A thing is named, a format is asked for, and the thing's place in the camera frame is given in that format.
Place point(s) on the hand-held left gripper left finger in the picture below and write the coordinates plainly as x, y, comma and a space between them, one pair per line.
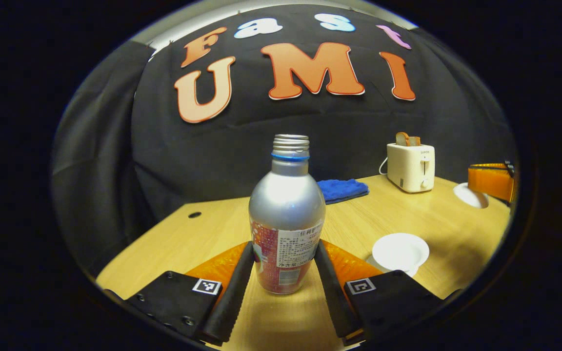
230, 302

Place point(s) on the black backdrop cloth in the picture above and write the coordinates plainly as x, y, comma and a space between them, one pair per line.
95, 161
310, 131

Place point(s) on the blue towel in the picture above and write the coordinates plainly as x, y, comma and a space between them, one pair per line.
342, 189

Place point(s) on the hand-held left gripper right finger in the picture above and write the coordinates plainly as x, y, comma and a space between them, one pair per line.
332, 302

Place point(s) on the white teacup lid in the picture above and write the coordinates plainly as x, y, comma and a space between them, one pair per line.
470, 196

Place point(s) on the toast bread slice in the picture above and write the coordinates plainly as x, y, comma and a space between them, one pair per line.
414, 141
402, 139

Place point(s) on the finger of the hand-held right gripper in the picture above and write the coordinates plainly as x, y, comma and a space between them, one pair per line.
493, 181

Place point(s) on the silver water bottle red label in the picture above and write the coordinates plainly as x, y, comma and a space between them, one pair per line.
286, 204

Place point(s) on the white toaster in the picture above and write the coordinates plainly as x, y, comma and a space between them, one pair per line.
408, 168

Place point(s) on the white teacup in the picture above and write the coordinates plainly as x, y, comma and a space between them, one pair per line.
400, 249

